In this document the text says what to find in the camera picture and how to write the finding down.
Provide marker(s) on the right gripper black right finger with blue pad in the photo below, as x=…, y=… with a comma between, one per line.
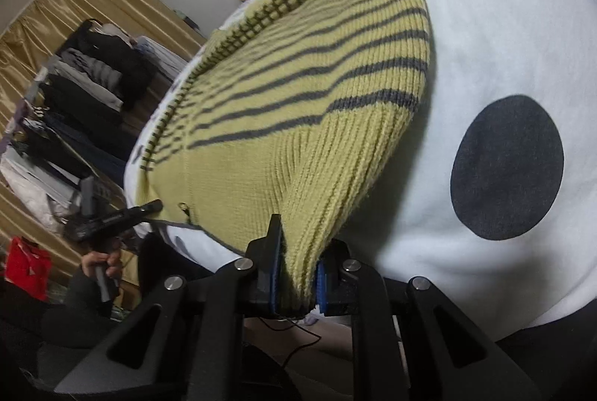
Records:
x=346, y=286

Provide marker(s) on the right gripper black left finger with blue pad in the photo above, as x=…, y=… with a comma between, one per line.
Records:
x=224, y=367

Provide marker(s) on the yellow grey striped knit sweater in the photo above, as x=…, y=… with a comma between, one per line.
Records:
x=293, y=110

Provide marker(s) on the rack of hanging clothes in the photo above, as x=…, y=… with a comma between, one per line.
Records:
x=81, y=117

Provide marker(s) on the person's left hand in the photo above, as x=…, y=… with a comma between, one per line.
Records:
x=111, y=263

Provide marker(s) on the red bag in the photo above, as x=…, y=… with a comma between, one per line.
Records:
x=28, y=266

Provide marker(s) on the white bedspread with dark dots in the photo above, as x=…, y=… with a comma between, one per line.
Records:
x=491, y=191

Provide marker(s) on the golden satin curtain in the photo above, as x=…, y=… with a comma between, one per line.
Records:
x=37, y=34

